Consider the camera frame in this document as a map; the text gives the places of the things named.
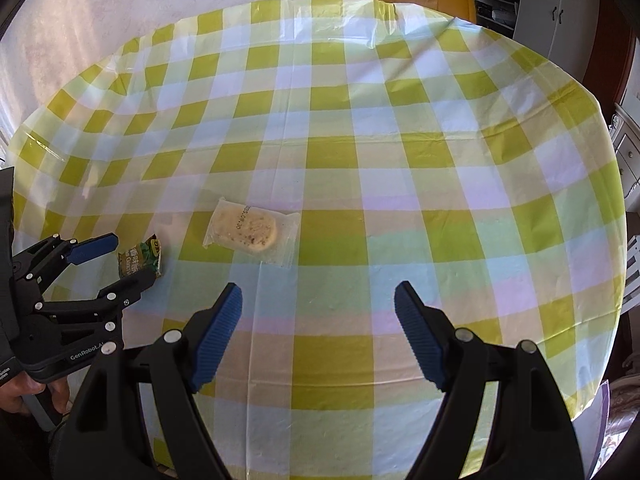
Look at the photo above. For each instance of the white ornate dresser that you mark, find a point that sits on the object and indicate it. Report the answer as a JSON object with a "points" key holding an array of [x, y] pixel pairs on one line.
{"points": [[627, 150]]}

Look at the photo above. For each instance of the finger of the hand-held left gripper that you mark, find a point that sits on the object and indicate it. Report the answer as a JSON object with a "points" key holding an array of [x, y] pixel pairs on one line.
{"points": [[95, 249], [127, 287]]}

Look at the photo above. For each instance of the round biscuit clear packet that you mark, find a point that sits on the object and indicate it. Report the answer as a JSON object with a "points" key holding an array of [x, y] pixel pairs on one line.
{"points": [[247, 230]]}

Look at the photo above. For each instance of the green checked plastic tablecloth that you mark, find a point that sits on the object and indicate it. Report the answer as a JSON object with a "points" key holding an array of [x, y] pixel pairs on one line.
{"points": [[350, 110]]}

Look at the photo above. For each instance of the person's left hand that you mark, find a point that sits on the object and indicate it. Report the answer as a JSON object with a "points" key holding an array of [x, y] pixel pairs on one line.
{"points": [[15, 392]]}

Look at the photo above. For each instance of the white cabinet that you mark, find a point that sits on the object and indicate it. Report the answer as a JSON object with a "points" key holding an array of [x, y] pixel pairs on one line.
{"points": [[555, 10]]}

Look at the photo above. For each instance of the brown wooden door frame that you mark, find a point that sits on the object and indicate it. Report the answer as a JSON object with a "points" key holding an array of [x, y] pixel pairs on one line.
{"points": [[617, 45]]}

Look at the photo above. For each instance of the small green yellow snack packet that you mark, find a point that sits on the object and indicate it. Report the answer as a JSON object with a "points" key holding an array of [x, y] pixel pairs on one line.
{"points": [[142, 257]]}

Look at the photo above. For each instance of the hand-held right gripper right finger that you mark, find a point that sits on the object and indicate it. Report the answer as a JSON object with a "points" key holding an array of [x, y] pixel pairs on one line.
{"points": [[420, 340]]}

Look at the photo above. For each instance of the white slatted stool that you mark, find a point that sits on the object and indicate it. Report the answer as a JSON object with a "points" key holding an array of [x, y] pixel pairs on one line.
{"points": [[632, 270]]}

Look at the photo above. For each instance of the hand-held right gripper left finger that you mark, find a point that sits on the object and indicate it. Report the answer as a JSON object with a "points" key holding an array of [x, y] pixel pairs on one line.
{"points": [[217, 340]]}

